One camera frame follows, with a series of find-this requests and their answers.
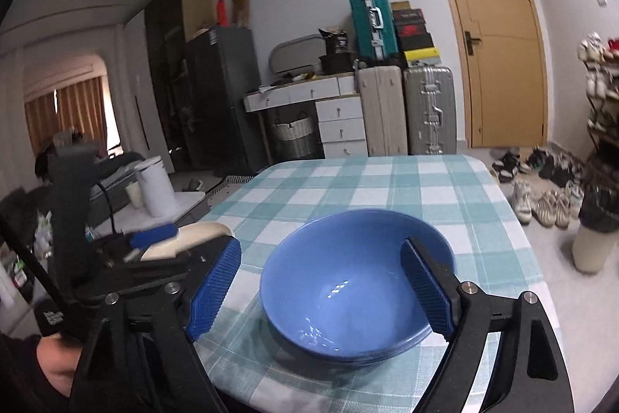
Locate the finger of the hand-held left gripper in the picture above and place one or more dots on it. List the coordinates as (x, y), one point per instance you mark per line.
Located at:
(152, 237)
(159, 270)

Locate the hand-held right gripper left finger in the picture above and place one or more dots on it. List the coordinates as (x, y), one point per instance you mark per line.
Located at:
(215, 287)

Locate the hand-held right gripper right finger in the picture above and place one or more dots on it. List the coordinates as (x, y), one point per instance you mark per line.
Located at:
(428, 287)

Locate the cream round plate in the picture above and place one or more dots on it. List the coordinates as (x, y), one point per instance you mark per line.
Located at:
(203, 234)

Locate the person's left forearm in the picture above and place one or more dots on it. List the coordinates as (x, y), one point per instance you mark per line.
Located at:
(19, 374)

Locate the person's left hand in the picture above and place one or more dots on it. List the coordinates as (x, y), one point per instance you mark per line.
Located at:
(60, 364)

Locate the cream cup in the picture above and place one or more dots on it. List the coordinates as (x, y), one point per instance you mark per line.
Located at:
(135, 195)

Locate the white thermal jug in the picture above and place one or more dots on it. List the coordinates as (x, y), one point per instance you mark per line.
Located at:
(157, 190)

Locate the grey cabinet with white top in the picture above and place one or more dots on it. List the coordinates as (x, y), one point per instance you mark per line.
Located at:
(188, 200)

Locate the grey slipper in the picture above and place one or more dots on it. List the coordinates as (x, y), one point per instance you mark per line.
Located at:
(194, 185)

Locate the brown curtain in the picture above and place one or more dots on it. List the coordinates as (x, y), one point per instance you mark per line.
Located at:
(72, 113)

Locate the patterned rug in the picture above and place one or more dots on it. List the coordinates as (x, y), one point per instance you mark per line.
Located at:
(237, 183)

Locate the teal checked tablecloth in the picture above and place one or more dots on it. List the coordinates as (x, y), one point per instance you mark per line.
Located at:
(387, 185)

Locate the pile of assorted shoes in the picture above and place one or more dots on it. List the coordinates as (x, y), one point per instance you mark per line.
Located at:
(541, 195)

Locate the dark grey fridge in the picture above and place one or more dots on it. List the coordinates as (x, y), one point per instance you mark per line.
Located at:
(222, 103)

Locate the dark wardrobe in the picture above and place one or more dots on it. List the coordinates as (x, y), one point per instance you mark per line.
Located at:
(164, 79)

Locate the grey and white woven basket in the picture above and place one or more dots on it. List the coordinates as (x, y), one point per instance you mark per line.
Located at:
(292, 137)

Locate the silver suitcase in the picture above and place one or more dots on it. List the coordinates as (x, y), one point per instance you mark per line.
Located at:
(430, 113)

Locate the cream bin with black bag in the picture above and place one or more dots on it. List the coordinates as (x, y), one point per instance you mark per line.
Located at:
(597, 239)

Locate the beige suitcase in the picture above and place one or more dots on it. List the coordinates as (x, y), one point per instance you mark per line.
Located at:
(382, 113)

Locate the white desk with drawers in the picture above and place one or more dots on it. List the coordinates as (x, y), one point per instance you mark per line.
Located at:
(338, 118)

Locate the gold metal shoe rack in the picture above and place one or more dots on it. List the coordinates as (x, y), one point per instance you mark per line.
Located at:
(592, 137)

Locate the yellow and black shoe box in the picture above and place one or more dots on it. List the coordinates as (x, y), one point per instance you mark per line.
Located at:
(422, 56)

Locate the grey arched mirror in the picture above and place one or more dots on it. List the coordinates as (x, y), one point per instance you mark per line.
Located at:
(295, 52)

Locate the flat cardboard sheet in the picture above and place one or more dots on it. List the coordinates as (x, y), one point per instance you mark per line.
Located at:
(198, 6)

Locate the red bottle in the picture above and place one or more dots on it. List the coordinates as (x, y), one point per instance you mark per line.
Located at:
(221, 12)

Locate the black storage box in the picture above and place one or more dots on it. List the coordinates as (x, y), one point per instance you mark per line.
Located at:
(337, 63)

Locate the small cardboard box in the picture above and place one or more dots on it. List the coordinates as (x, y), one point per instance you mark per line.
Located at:
(241, 11)

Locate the plain black shoe box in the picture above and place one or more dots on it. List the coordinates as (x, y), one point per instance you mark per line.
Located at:
(414, 43)

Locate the yellow wooden door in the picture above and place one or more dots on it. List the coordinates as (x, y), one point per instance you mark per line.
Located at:
(498, 45)

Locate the red and black shoe box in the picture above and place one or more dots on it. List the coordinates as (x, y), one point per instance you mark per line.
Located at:
(411, 30)

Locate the black printed bag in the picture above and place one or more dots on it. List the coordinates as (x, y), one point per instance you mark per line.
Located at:
(333, 41)

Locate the black shoe box red stripe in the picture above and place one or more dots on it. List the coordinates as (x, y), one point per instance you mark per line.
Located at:
(407, 17)

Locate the teal suitcase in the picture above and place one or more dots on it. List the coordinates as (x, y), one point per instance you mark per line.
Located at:
(372, 21)

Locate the rows of sneakers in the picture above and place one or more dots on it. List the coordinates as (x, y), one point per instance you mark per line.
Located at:
(599, 74)

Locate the brown shoe box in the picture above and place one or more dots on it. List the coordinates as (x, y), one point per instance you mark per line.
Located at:
(400, 6)

